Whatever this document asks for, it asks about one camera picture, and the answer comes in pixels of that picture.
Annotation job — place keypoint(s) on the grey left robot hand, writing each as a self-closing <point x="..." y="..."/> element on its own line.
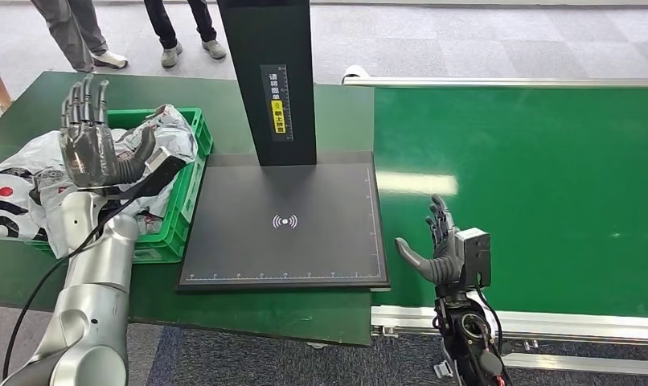
<point x="92" y="154"/>

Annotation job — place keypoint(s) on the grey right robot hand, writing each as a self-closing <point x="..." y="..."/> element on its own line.
<point x="444" y="266"/>

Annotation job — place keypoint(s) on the green conveyor belt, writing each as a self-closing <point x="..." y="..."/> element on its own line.
<point x="569" y="202"/>

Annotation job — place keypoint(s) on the black inbound scanner machine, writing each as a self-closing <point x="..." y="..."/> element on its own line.
<point x="287" y="224"/>

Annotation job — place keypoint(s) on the white courier bag black letters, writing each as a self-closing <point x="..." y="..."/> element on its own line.
<point x="20" y="181"/>

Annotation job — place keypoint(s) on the green table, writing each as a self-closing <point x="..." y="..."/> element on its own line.
<point x="47" y="90"/>

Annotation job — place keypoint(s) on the grey courier bag small text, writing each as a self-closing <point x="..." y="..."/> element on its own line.
<point x="149" y="224"/>

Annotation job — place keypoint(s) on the green plastic crate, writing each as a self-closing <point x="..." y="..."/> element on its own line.
<point x="191" y="186"/>

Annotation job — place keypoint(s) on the ruler label strip yellow sticker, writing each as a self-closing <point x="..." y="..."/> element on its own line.
<point x="277" y="104"/>

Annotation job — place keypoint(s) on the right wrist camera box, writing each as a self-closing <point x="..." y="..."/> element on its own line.
<point x="473" y="255"/>

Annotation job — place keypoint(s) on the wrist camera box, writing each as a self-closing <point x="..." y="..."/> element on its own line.
<point x="161" y="170"/>
<point x="473" y="255"/>

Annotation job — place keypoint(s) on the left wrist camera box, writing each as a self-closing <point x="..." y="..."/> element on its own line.
<point x="161" y="170"/>

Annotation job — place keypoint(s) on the metal conveyor bracket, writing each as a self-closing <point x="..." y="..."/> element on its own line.
<point x="444" y="368"/>

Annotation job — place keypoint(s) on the wide silver conveyor side rail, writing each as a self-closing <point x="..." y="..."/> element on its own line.
<point x="569" y="325"/>

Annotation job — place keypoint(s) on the silver conveyor frame beam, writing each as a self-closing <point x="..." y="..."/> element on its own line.
<point x="585" y="363"/>

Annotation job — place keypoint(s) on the thin silver conveyor side rail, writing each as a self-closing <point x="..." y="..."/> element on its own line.
<point x="515" y="82"/>

